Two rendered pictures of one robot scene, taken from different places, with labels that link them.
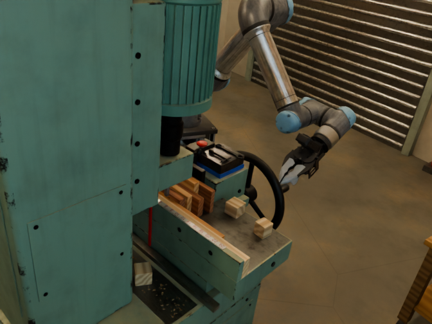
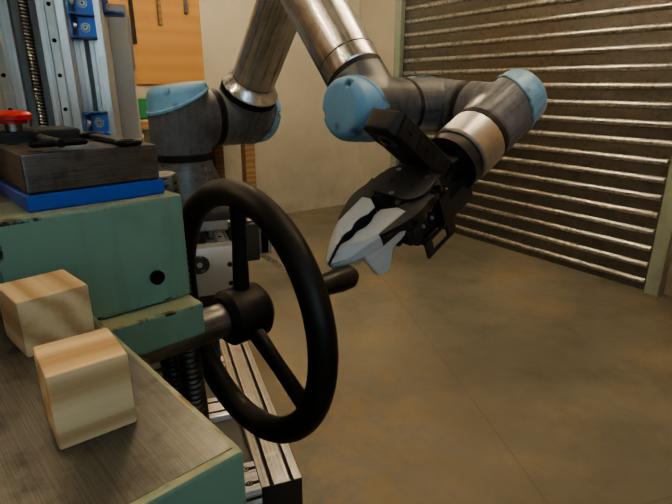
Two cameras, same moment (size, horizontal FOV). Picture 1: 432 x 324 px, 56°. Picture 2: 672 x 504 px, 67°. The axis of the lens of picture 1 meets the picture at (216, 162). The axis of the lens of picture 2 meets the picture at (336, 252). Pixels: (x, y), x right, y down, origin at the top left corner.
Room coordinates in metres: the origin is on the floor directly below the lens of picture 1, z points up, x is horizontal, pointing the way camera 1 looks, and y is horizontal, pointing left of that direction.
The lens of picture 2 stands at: (0.62, -0.27, 1.04)
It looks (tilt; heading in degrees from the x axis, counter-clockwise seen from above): 18 degrees down; 7
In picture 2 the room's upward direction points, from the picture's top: straight up
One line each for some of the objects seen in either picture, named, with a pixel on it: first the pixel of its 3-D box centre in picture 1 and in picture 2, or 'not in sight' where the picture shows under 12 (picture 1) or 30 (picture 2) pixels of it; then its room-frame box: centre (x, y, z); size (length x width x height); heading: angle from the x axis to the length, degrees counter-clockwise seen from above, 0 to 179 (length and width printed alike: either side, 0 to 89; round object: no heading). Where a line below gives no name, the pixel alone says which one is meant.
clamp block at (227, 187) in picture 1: (213, 178); (75, 244); (1.00, 0.00, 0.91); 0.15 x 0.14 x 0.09; 50
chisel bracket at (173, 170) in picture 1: (161, 170); not in sight; (0.83, 0.13, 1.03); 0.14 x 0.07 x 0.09; 140
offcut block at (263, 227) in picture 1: (263, 227); (85, 384); (0.80, -0.13, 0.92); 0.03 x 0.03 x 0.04; 45
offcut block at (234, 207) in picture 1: (234, 207); (46, 310); (0.87, -0.06, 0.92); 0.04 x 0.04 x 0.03; 53
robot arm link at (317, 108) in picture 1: (311, 112); (428, 106); (1.34, -0.31, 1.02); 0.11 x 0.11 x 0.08; 49
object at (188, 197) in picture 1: (167, 190); not in sight; (0.89, 0.12, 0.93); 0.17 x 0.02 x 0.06; 50
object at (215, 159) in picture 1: (215, 155); (62, 157); (1.01, 0.01, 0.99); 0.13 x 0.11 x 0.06; 50
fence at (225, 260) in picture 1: (148, 204); not in sight; (0.82, 0.15, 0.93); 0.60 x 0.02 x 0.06; 50
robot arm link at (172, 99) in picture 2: not in sight; (182, 116); (1.60, 0.15, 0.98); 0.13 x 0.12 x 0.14; 139
